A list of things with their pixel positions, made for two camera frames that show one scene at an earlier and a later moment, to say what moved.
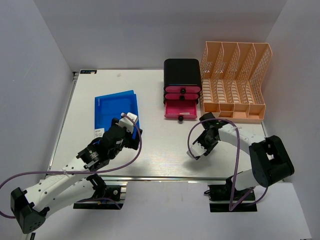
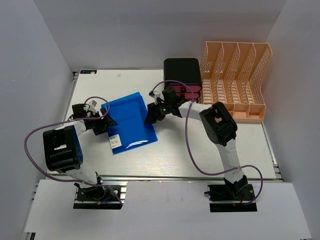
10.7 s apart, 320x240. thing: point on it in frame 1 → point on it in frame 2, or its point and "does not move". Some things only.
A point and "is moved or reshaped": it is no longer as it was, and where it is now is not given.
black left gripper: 132,142 → 104,123
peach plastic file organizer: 232,75 does not move
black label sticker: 88,71 does not move
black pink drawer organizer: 182,86 does not move
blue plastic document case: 109,106 is moved or reshaped
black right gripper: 209,149 → 153,114
